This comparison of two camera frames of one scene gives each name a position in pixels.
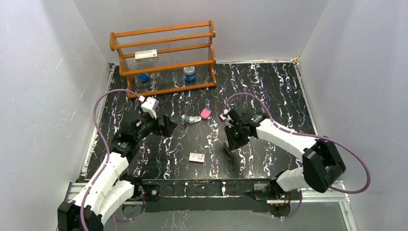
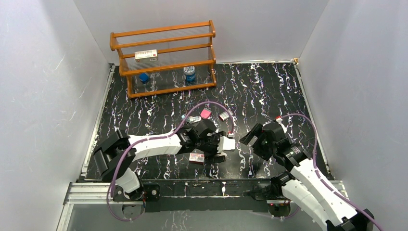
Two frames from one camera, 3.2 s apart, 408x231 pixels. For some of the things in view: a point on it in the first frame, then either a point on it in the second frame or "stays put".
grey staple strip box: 222,117 stays put
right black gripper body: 235,135 -> 263,149
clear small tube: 191,119 stays put
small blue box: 144,77 stays put
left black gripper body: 162,124 -> 215,145
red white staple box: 197,158 stays put
